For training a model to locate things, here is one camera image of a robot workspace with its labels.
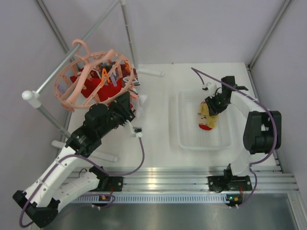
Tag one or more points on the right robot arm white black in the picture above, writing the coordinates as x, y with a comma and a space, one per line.
262, 134

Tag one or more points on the orange clothes peg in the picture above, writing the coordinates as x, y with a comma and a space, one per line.
104, 77

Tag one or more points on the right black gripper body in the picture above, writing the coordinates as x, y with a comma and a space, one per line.
217, 103

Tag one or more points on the red sock white cuff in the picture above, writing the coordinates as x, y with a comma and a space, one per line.
118, 81

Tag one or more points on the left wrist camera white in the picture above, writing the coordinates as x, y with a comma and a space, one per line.
135, 131

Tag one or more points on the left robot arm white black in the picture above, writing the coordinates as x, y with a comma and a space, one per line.
44, 199

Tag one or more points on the white perforated plastic basket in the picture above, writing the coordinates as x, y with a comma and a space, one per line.
196, 131

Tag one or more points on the yellow sock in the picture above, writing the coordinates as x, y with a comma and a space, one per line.
214, 120

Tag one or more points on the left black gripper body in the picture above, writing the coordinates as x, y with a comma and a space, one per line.
122, 113

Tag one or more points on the pink round clip hanger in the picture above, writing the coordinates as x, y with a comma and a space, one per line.
71, 79

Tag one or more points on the red white patterned sock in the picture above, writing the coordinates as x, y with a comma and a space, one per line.
204, 119

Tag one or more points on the aluminium mounting rail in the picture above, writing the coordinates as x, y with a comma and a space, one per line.
188, 187

